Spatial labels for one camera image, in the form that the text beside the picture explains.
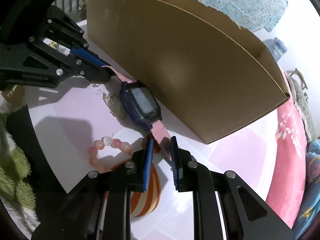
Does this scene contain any brown cardboard box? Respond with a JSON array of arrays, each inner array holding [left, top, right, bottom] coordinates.
[[87, 0, 289, 144]]

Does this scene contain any green fuzzy rug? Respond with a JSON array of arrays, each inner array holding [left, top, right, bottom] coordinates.
[[1, 113, 36, 210]]

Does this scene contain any gold butterfly earring cluster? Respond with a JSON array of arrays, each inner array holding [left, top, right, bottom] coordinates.
[[95, 89, 127, 120]]

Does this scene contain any grey fuzzy blanket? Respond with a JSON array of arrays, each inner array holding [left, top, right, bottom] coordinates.
[[287, 76, 317, 143]]

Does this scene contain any pink bead bracelet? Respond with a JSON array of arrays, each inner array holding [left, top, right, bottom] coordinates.
[[88, 136, 161, 173]]

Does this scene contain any pink floral blanket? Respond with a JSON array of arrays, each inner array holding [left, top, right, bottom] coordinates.
[[266, 70, 307, 228]]

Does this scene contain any pink strap digital watch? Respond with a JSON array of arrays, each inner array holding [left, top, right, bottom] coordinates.
[[103, 66, 171, 160]]

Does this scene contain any wooden chair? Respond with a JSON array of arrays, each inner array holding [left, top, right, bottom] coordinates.
[[286, 68, 309, 101]]

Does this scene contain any blue patterned quilt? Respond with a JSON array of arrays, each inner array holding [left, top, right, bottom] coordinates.
[[292, 139, 319, 239]]

